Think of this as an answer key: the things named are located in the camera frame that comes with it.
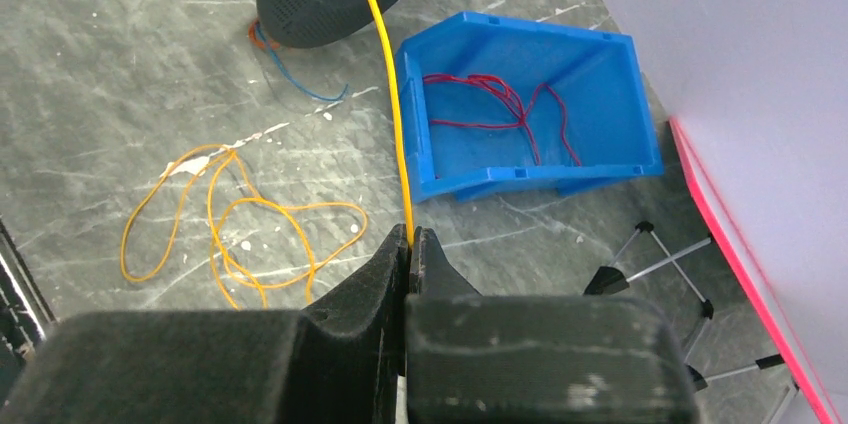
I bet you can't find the black board foot right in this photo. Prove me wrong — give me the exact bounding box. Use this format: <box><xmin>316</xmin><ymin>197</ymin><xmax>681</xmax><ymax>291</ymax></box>
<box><xmin>686</xmin><ymin>364</ymin><xmax>709</xmax><ymax>392</ymax></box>

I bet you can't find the black board foot left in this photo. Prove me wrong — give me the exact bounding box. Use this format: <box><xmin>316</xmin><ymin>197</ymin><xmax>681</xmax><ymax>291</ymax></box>
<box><xmin>583</xmin><ymin>266</ymin><xmax>630</xmax><ymax>295</ymax></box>

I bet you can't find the cable bundle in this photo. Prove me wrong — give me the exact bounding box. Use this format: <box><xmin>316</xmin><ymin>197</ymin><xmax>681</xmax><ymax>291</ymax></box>
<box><xmin>247</xmin><ymin>18</ymin><xmax>351</xmax><ymax>104</ymax></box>

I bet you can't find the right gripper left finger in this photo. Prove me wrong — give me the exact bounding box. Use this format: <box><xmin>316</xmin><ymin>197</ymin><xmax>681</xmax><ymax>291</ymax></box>
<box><xmin>1</xmin><ymin>225</ymin><xmax>408</xmax><ymax>423</ymax></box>

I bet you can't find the black board foot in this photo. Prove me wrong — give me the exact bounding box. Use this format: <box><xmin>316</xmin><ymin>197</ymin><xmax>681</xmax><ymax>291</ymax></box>
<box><xmin>686</xmin><ymin>364</ymin><xmax>709</xmax><ymax>392</ymax></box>
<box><xmin>583</xmin><ymin>266</ymin><xmax>630</xmax><ymax>295</ymax></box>

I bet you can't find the red cable in bin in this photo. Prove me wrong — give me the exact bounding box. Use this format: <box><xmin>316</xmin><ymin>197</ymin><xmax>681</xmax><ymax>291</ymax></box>
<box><xmin>422</xmin><ymin>73</ymin><xmax>584</xmax><ymax>168</ymax></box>

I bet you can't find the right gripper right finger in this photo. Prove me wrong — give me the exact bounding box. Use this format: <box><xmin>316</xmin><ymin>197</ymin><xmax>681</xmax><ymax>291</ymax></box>
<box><xmin>405</xmin><ymin>227</ymin><xmax>700</xmax><ymax>423</ymax></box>

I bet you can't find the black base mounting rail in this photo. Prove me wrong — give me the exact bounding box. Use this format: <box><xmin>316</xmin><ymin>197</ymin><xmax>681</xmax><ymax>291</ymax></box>
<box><xmin>1</xmin><ymin>223</ymin><xmax>57</xmax><ymax>363</ymax></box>

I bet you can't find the blue plastic bin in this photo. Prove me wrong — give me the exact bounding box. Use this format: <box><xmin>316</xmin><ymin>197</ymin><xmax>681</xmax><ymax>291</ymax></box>
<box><xmin>396</xmin><ymin>12</ymin><xmax>664</xmax><ymax>203</ymax></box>

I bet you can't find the white board red rim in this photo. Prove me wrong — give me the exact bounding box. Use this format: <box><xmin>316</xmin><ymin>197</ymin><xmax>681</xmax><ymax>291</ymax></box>
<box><xmin>667</xmin><ymin>114</ymin><xmax>843</xmax><ymax>424</ymax></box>

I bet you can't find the long yellow cable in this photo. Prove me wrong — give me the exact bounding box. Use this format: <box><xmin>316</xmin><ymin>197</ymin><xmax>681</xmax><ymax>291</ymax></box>
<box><xmin>119</xmin><ymin>0</ymin><xmax>417</xmax><ymax>311</ymax></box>

